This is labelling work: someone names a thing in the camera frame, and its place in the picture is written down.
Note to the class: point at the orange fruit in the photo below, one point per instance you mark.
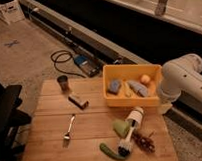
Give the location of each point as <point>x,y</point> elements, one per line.
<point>145,79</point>

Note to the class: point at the white cardboard box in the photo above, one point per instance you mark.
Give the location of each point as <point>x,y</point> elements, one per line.
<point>11,12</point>

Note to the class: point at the small brown box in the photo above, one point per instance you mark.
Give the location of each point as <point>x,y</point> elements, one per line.
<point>76,100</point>

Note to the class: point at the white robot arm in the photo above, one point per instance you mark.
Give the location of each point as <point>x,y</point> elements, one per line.
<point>179,75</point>

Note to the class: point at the dark grape bunch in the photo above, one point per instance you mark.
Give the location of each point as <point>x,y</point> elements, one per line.
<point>144,143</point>

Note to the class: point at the green cucumber toy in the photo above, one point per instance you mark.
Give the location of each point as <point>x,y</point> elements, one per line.
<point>108,152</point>

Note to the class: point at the metal cup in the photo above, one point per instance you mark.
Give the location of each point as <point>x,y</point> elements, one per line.
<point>63,83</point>

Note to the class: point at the white dish brush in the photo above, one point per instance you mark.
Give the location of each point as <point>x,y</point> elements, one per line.
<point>134,119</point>

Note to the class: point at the blue power device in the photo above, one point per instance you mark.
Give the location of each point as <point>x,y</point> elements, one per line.
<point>86,65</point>

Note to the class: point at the wooden table board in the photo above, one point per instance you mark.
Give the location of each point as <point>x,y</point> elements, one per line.
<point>90,128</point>

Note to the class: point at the yellow plastic tray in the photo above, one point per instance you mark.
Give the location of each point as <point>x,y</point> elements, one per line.
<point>129,85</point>

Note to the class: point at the silver fork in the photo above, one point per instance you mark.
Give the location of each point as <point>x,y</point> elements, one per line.
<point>67,135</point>

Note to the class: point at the blue sponge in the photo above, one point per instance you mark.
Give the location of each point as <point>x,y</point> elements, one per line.
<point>114,86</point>

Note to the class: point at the grey blue cloth toy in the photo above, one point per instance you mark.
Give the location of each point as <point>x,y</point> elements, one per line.
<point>138,88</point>

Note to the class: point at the black chair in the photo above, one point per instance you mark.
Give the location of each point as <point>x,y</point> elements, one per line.
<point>11,118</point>

